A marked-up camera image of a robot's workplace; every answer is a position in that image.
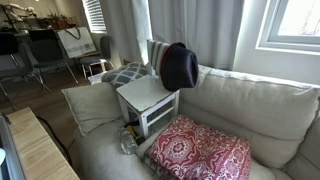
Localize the white tote bag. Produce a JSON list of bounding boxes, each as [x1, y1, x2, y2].
[[57, 27, 96, 58]]

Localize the aluminium frame rail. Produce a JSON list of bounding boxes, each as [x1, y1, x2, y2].
[[0, 113, 26, 180]]

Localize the small white wooden chair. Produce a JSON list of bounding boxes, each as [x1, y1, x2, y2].
[[116, 39, 180, 138]]

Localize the white curtain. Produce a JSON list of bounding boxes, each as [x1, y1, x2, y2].
[[99, 0, 245, 70]]

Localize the grey office chair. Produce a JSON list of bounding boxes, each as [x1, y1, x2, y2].
[[80, 35, 113, 78]]

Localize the clear plastic bottle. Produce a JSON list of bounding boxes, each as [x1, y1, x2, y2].
[[120, 129, 138, 155]]

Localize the beige sofa back cushion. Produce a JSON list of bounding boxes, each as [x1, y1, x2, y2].
[[179, 66, 320, 168]]

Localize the yellow black tool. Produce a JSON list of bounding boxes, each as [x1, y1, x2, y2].
[[124, 121, 145, 145]]

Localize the red patterned folded blanket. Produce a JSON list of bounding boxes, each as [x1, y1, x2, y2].
[[148, 115, 251, 180]]

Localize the window blinds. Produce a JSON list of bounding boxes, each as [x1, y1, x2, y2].
[[82, 0, 106, 32]]

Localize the beige sofa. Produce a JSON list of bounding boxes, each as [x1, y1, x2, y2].
[[64, 66, 320, 180]]

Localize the light wooden table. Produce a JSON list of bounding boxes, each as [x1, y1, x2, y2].
[[8, 107, 80, 180]]

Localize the beige loose cushion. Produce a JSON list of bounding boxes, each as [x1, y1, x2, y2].
[[62, 82, 122, 137]]

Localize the dark navy hat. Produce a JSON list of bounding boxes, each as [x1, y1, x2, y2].
[[160, 42, 198, 91]]

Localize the black folding chair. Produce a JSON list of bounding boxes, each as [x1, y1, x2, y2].
[[29, 29, 78, 83]]

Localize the white window frame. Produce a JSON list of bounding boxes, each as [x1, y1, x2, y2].
[[256, 0, 320, 53]]

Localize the potted plant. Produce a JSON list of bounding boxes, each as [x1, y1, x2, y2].
[[48, 13, 76, 30]]

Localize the black cable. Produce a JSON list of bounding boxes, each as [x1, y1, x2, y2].
[[35, 115, 74, 166]]

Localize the grey white lattice pillow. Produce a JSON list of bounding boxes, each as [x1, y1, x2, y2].
[[101, 62, 147, 88]]

